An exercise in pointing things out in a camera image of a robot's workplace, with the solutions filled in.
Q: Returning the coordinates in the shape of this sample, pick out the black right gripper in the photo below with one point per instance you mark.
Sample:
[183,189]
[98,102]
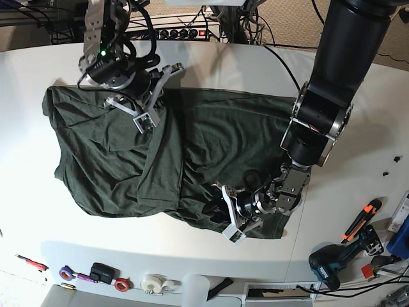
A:
[141,83]

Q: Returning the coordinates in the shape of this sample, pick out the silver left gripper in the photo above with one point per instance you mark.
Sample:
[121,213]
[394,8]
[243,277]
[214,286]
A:
[261,194]

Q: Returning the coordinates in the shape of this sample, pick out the dark green t-shirt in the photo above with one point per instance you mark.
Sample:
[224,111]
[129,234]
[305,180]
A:
[203,137]

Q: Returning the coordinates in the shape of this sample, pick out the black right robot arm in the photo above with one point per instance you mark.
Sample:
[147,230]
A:
[110,60]

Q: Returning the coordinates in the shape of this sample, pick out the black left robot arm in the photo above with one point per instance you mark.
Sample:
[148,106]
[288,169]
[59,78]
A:
[352,34]

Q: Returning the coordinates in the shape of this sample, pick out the white power strip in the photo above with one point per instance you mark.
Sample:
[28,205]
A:
[189,27]

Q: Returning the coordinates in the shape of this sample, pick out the white tape dispenser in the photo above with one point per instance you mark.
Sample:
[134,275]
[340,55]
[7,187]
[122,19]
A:
[154,284]

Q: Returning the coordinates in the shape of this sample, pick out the orange black utility knife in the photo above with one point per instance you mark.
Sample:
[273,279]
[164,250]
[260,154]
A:
[364,216]

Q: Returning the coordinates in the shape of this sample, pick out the red tape roll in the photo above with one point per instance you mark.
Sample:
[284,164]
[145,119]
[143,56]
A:
[122,284]

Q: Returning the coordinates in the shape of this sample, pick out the blue box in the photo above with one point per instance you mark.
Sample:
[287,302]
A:
[398,244]

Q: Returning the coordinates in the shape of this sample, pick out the purple marker pen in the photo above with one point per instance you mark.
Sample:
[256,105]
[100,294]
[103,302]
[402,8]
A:
[84,277]

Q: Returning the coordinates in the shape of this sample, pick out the purple tape roll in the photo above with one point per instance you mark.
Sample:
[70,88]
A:
[66,273]

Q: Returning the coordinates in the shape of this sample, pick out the red screwdriver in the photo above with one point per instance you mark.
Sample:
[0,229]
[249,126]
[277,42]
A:
[40,267]

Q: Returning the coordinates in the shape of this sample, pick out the teal black cordless drill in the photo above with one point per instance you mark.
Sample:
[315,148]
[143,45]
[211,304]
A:
[327,262]

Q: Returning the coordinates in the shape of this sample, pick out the black action camera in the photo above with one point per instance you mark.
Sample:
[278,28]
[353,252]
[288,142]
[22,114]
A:
[101,273]

